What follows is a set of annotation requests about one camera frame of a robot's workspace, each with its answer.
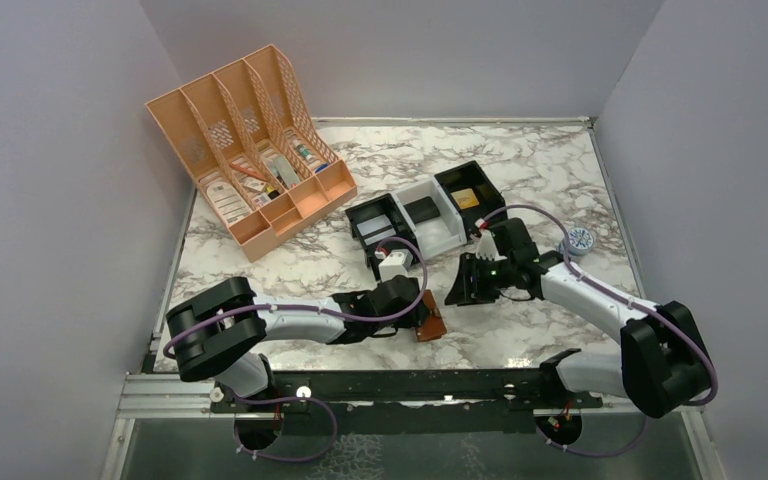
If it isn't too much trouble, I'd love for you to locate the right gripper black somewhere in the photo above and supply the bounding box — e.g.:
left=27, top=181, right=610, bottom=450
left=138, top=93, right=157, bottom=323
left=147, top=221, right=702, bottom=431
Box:
left=445, top=251, right=515, bottom=306

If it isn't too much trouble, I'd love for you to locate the brown leather card holder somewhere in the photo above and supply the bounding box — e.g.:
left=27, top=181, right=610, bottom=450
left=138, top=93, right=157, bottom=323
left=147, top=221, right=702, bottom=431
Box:
left=414, top=290, right=447, bottom=343

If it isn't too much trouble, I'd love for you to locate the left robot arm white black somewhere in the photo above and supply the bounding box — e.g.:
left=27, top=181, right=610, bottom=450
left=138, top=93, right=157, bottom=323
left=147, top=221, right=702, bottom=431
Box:
left=163, top=275, right=431, bottom=411

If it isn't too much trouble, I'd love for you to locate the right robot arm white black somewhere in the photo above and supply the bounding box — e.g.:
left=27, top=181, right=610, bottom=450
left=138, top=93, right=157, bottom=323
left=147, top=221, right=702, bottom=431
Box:
left=444, top=218, right=716, bottom=418

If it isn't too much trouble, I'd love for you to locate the white card in black bin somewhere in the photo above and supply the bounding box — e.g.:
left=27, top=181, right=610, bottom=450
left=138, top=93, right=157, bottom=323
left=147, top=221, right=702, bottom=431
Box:
left=358, top=215, right=393, bottom=239

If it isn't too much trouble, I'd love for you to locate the gold card in black bin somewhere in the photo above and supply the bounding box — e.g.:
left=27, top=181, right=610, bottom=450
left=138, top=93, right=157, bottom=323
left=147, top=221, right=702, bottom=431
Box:
left=451, top=188, right=480, bottom=210

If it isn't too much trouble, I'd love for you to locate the white bin middle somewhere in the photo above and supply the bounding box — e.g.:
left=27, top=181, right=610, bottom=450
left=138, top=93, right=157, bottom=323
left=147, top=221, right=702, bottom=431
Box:
left=391, top=178, right=466, bottom=259

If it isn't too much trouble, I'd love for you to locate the black bin left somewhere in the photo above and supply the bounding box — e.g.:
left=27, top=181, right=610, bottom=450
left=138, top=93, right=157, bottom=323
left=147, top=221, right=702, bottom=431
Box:
left=345, top=193, right=418, bottom=281

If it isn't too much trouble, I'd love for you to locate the black bin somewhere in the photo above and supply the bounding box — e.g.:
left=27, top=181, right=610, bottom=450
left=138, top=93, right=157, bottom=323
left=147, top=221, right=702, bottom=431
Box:
left=345, top=193, right=418, bottom=281
left=434, top=161, right=506, bottom=240

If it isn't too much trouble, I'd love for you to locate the black object in white bin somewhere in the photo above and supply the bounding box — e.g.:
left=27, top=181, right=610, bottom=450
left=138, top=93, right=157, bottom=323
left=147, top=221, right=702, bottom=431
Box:
left=404, top=196, right=440, bottom=225

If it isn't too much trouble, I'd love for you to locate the black bin right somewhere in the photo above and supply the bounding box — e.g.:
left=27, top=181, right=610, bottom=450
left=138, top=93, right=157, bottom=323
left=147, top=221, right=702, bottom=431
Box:
left=434, top=161, right=506, bottom=240

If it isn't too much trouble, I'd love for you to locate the blue white small jar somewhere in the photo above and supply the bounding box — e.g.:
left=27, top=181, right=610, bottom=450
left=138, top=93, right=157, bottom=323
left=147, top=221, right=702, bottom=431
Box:
left=558, top=227, right=596, bottom=261

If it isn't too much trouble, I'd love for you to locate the orange plastic file organizer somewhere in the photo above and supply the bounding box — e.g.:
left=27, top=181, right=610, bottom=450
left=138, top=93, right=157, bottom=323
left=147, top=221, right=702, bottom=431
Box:
left=146, top=45, right=358, bottom=262

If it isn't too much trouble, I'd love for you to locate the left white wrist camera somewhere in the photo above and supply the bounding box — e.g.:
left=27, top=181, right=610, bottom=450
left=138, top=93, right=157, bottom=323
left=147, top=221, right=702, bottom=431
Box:
left=374, top=249, right=414, bottom=282

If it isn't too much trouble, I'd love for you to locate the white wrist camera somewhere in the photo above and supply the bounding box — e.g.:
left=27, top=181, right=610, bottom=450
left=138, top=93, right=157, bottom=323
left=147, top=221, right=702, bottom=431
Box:
left=374, top=249, right=414, bottom=282
left=475, top=230, right=499, bottom=261

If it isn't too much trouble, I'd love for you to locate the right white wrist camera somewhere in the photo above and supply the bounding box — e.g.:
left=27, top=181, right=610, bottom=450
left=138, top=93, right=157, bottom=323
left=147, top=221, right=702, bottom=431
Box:
left=475, top=230, right=499, bottom=261

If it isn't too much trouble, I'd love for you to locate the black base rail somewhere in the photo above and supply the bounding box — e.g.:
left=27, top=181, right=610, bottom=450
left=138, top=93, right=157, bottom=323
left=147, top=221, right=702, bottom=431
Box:
left=210, top=368, right=603, bottom=436

